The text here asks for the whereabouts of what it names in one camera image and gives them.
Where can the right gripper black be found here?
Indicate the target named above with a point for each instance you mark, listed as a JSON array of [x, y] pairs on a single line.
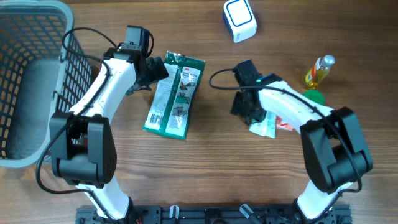
[[236, 107]]

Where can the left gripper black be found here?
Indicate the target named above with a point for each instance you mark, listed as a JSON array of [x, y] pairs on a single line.
[[158, 69]]

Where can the light teal small packet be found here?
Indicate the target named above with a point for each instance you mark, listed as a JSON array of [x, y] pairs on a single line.
[[267, 127]]

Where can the red snack packet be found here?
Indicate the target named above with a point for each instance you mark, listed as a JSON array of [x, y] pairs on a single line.
[[283, 125]]

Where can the green 3M gloves package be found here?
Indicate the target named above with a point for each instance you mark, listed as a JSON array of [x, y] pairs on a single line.
[[170, 110]]

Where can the green lid white jar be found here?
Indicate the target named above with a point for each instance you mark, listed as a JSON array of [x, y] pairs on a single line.
[[315, 96]]

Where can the yellow liquid bottle silver cap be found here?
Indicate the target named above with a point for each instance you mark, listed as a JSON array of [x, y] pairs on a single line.
[[318, 72]]

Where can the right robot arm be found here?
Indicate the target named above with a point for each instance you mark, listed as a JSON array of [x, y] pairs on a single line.
[[335, 152]]

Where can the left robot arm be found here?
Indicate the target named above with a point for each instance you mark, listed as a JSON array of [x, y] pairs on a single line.
[[81, 144]]

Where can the white barcode scanner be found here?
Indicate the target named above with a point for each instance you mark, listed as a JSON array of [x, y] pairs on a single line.
[[239, 19]]

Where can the grey plastic mesh basket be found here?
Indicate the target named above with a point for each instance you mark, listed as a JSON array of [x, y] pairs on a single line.
[[38, 76]]

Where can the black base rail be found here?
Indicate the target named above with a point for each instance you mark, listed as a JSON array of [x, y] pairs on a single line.
[[277, 213]]

